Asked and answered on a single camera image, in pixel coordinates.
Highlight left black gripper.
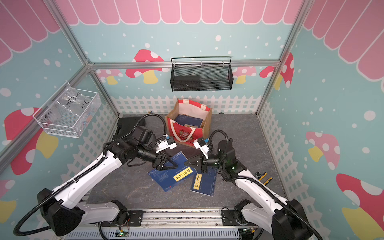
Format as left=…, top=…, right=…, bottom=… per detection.
left=136, top=143, right=178, bottom=171

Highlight blue yellow-label book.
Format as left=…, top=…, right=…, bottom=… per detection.
left=191, top=167, right=217, bottom=197
left=148, top=151, right=197, bottom=192
left=175, top=115, right=204, bottom=128

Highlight red canvas tote bag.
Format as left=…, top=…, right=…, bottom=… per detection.
left=166, top=99, right=213, bottom=147

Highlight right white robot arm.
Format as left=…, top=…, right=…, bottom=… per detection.
left=185, top=130, right=322, bottom=240

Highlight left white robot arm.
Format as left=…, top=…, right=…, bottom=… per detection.
left=13, top=124, right=178, bottom=237

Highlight black plastic tool case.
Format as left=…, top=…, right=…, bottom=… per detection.
left=112, top=117, right=147, bottom=140

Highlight yellow green pliers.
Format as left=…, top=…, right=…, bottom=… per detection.
left=256, top=172, right=273, bottom=185

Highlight black box in basket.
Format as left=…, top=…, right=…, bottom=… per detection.
left=171, top=76, right=201, bottom=92

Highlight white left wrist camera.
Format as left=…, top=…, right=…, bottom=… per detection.
left=156, top=136, right=177, bottom=153

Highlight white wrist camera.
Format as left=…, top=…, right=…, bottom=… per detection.
left=156, top=136, right=177, bottom=153
left=194, top=138, right=210, bottom=159

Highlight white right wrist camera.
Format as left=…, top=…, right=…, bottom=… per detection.
left=194, top=138, right=210, bottom=159

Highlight black wire mesh basket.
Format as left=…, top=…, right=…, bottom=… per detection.
left=170, top=56, right=234, bottom=92

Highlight clear plastic wall bin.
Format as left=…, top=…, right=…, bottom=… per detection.
left=33, top=82, right=102, bottom=139

